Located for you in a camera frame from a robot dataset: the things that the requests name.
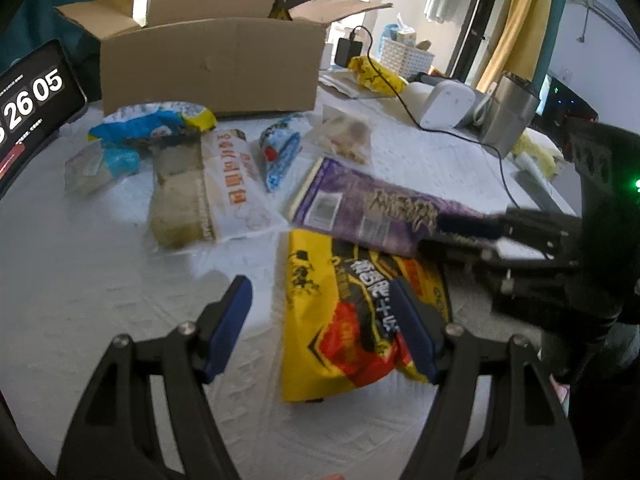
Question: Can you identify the clear bag of pastries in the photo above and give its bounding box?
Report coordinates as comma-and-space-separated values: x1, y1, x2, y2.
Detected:
311, 105, 376, 165

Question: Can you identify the dark computer monitor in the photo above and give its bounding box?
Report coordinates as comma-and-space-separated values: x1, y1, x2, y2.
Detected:
537, 75, 598, 123

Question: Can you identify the black tablet with clock display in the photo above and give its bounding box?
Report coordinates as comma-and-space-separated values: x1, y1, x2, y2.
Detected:
0, 39, 87, 196

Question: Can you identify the bread bag with orange print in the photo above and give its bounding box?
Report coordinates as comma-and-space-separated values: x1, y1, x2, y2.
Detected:
147, 129, 288, 251

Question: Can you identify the small blue and red packet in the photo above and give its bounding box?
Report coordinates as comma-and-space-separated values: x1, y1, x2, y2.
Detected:
259, 114, 303, 192

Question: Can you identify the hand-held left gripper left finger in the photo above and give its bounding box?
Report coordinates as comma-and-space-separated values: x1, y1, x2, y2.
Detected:
56, 275, 253, 480

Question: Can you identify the black power adapter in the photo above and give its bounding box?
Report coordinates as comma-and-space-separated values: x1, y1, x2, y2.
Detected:
334, 36, 365, 68

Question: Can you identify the clear and blue snack pack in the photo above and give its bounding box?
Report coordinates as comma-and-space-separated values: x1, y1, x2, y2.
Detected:
64, 140, 142, 196

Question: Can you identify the white rounded device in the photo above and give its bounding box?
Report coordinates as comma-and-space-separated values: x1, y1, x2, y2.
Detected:
402, 80, 488, 130

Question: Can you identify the white paper packet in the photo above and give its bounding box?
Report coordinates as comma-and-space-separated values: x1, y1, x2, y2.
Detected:
317, 70, 371, 98

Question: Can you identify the dark door frame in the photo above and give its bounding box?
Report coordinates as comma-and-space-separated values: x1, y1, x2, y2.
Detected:
445, 0, 506, 81

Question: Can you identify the brown cardboard box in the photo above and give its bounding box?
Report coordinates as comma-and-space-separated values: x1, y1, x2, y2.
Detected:
52, 0, 393, 116

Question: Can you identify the purple sunflower seed bag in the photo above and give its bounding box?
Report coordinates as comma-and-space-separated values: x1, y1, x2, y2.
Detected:
282, 156, 488, 258

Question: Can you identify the black power cable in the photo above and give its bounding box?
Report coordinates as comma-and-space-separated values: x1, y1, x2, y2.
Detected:
350, 25, 521, 211

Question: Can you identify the silver metal container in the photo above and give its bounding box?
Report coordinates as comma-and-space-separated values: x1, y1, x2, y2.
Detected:
477, 72, 543, 156

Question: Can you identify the blue and white snack bag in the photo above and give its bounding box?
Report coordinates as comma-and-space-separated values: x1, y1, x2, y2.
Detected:
89, 101, 217, 147

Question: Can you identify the yellow and black snack bag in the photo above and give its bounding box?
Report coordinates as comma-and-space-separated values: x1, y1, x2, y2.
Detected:
280, 229, 453, 403

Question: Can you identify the white plastic basket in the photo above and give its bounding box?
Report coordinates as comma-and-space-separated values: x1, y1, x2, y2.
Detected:
380, 35, 436, 78

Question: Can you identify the yellow printed packet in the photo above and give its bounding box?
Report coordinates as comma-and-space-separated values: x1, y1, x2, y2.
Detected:
347, 56, 410, 97

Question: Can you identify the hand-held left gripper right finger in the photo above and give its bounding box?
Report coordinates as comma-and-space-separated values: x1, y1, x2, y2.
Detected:
390, 277, 583, 480

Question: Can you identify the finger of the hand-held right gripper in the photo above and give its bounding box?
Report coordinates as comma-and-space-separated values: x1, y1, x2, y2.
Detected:
436, 207, 581, 258
417, 242, 616, 333

